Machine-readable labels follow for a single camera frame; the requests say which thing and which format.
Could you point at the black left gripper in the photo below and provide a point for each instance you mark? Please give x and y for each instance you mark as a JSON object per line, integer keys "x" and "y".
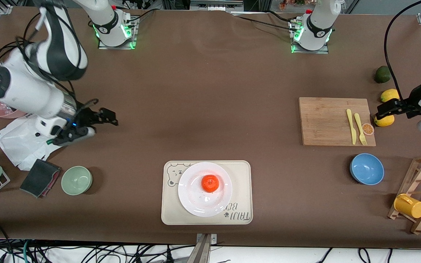
{"x": 411, "y": 102}

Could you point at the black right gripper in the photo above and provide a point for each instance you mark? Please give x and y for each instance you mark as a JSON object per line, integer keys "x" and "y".
{"x": 86, "y": 117}

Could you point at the white round plate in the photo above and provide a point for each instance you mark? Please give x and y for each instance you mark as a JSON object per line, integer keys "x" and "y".
{"x": 196, "y": 201}

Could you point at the orange fruit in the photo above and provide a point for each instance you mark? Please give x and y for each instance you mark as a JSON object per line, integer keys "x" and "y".
{"x": 210, "y": 183}

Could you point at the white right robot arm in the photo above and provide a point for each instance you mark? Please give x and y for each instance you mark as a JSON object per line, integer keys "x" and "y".
{"x": 27, "y": 87}

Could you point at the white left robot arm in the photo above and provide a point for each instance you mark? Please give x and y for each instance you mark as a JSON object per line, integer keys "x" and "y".
{"x": 318, "y": 29}

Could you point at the yellow lemon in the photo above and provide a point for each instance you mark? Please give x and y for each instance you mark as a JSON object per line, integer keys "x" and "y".
{"x": 385, "y": 122}
{"x": 389, "y": 95}

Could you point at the toy orange slice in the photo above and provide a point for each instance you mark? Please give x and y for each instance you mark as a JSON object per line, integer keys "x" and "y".
{"x": 368, "y": 129}

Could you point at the yellow plastic fork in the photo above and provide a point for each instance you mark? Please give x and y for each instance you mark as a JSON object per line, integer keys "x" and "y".
{"x": 358, "y": 124}

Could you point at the yellow plastic knife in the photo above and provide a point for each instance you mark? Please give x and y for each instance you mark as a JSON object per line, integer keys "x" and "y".
{"x": 352, "y": 128}

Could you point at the dark green avocado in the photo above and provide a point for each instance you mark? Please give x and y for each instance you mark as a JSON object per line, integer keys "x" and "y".
{"x": 383, "y": 74}

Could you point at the brown table cover sheet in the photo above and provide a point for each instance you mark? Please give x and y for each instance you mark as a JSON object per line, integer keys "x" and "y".
{"x": 159, "y": 109}

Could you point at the blue bowl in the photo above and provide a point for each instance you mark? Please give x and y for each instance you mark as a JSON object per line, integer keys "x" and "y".
{"x": 367, "y": 170}

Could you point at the wooden cutting board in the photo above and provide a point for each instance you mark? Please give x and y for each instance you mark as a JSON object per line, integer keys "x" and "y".
{"x": 323, "y": 120}

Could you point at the pale green bowl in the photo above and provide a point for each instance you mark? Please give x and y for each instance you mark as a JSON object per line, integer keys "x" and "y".
{"x": 76, "y": 180}

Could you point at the wooden cup rack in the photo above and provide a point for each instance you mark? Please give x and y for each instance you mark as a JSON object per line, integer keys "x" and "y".
{"x": 416, "y": 179}

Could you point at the grey and pink folded cloth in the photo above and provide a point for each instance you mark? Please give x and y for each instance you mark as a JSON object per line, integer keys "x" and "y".
{"x": 39, "y": 178}

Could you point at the white plastic bag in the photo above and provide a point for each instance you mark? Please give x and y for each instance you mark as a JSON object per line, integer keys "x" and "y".
{"x": 16, "y": 146}

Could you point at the yellow mug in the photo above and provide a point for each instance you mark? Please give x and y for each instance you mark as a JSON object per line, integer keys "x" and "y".
{"x": 411, "y": 207}

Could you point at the cream tray with bear print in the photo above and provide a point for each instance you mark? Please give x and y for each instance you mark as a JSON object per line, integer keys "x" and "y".
{"x": 241, "y": 175}

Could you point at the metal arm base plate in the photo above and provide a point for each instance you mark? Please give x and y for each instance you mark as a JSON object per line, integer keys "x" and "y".
{"x": 132, "y": 40}
{"x": 323, "y": 51}

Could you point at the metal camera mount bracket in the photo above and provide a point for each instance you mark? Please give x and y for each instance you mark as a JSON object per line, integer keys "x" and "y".
{"x": 204, "y": 252}

